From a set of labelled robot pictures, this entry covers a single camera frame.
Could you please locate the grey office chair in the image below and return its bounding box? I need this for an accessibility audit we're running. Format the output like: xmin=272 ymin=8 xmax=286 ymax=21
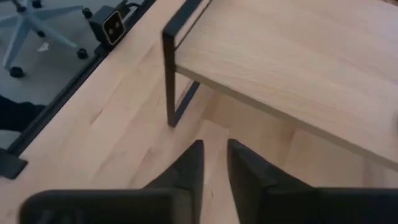
xmin=0 ymin=0 xmax=90 ymax=78

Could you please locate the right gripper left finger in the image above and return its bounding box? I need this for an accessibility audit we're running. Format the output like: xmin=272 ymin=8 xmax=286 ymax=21
xmin=17 ymin=139 xmax=205 ymax=224

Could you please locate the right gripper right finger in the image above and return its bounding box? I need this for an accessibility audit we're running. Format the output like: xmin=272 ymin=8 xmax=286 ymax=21
xmin=226 ymin=138 xmax=398 ymax=224

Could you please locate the small black depth camera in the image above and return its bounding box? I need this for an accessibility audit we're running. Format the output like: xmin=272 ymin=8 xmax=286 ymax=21
xmin=89 ymin=5 xmax=127 ymax=48

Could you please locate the wooden shelf riser black frame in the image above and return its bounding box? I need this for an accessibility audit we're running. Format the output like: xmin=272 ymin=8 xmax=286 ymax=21
xmin=161 ymin=0 xmax=398 ymax=172

